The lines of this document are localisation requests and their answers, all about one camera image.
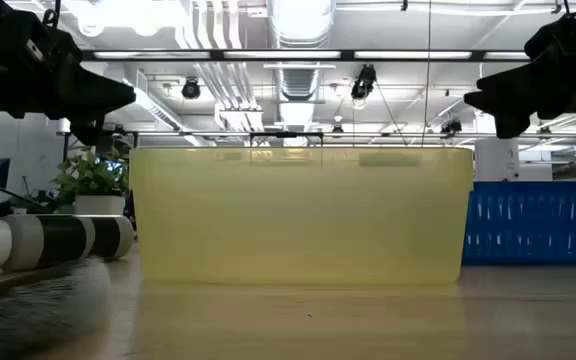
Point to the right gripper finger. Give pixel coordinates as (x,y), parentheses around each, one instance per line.
(513,127)
(508,97)

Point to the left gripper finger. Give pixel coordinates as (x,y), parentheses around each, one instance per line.
(98,97)
(89,131)

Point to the black white striped paint tube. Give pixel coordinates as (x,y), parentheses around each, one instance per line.
(63,240)

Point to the green plant in white pot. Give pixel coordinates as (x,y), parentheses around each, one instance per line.
(93,175)

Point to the black ceiling spotlight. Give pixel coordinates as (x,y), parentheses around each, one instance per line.
(363,82)
(450,127)
(190,89)

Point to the blue perforated plastic basket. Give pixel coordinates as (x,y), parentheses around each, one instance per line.
(538,220)

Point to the small potted plant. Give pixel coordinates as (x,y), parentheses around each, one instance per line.
(20,202)

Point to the yellow translucent plastic bin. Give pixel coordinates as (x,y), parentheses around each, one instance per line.
(298,215)

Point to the silver ventilation duct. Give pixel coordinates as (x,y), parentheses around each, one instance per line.
(300,80)

